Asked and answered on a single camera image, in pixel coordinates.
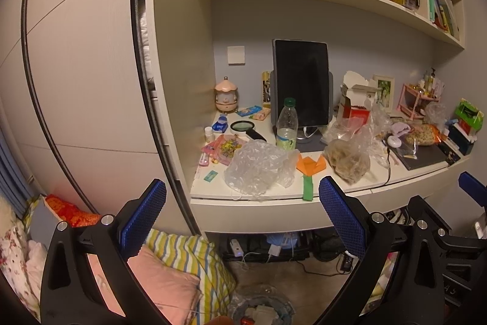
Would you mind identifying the plastic bag with food scraps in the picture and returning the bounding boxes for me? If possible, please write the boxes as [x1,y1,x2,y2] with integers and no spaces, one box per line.
[323,106,391,184]

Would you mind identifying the clear plastic bottle green cap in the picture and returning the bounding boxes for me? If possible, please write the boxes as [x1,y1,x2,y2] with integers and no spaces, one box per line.
[276,97,299,151]

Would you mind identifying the bubble wrap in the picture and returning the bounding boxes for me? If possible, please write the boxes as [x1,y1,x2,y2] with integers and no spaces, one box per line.
[224,140,300,200]

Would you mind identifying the trash bin with liner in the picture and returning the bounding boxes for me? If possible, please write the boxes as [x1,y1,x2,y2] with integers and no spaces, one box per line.
[228,284,296,324]

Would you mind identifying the black laptop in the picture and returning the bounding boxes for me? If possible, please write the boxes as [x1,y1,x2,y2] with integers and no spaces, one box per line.
[392,143,447,171]

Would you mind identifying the snack bag orange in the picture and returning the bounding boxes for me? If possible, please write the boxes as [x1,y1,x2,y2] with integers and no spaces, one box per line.
[405,124,442,146]

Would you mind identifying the green tissue box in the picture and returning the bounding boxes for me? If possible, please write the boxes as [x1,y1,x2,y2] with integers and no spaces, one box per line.
[455,98,485,131]

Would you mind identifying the white round device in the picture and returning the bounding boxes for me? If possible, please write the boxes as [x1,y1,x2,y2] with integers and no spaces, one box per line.
[386,135,402,148]

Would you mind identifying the pink pillow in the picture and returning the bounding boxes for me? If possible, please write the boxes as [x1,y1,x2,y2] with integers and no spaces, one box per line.
[86,244,202,325]

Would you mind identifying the pink desk rack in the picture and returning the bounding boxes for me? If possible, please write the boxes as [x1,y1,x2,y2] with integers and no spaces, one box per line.
[396,84,439,120]

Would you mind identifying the framed photo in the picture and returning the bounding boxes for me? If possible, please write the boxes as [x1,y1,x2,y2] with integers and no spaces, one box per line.
[373,75,394,114]

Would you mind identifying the striped yellow blue bedding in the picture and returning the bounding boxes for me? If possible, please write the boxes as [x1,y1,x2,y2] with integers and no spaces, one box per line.
[146,229,236,324]

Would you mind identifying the white charger plug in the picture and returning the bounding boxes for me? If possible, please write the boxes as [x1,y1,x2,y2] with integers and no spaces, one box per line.
[268,244,282,257]

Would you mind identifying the red white open box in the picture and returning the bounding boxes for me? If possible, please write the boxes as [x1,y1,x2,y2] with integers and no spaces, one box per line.
[338,71,379,125]

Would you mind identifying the orange green paper tulip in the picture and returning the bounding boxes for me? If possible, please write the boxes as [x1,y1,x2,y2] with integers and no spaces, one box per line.
[296,154,326,201]

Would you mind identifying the grey tablet stand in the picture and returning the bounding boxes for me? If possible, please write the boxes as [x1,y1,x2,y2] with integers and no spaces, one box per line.
[270,71,334,153]

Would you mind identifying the black tablet screen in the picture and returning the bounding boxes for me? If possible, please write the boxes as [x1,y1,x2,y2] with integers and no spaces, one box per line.
[272,40,329,109]

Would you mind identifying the pink sticker packet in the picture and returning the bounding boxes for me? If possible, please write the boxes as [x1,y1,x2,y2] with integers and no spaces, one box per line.
[201,134,247,166]

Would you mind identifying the small white pill bottle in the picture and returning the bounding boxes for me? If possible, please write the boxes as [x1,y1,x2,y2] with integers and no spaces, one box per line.
[204,126,215,143]

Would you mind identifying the blue white small tube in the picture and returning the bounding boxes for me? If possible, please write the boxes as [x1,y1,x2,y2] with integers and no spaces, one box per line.
[211,114,228,134]

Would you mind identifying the black magnifying glass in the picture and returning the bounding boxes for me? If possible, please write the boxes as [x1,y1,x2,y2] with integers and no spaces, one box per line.
[230,120,267,142]

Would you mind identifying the pink carousel night light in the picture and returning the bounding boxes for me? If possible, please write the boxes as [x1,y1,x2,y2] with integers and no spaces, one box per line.
[215,77,239,114]

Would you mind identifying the black cable on desk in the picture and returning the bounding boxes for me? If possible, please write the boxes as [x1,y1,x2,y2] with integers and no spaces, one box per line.
[380,139,393,187]

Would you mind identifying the white wall switch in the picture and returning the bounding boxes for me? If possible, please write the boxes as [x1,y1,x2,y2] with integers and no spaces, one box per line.
[227,46,245,65]

